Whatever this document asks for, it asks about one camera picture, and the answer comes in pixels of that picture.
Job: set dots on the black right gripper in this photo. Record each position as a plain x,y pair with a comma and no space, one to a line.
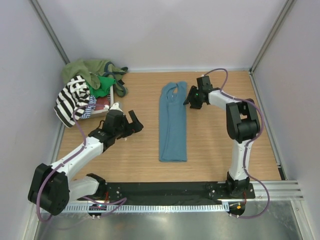
190,99

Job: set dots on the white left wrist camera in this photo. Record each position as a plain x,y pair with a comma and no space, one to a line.
116,106

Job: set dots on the red tank top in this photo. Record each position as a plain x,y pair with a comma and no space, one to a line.
102,102

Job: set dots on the white laundry basket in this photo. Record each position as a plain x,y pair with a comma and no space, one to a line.
103,112

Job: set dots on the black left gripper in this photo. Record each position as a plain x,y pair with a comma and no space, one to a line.
137,126

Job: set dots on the olive green tank top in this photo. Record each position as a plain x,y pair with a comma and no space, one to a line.
91,69

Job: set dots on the black white striped tank top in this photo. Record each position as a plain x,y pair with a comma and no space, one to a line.
73,98

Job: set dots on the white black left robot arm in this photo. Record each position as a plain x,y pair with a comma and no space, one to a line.
53,187

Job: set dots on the blue white striped tank top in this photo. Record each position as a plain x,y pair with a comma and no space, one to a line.
89,109

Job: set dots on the aluminium frame rail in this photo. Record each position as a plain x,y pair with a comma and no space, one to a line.
279,190

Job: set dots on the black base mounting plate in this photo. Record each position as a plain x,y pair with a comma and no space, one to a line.
144,191

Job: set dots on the bright green tank top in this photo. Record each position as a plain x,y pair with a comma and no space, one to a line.
105,84

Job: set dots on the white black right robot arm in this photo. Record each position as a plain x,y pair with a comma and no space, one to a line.
242,125

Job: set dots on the perforated cable duct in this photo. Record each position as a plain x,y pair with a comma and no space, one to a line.
89,207

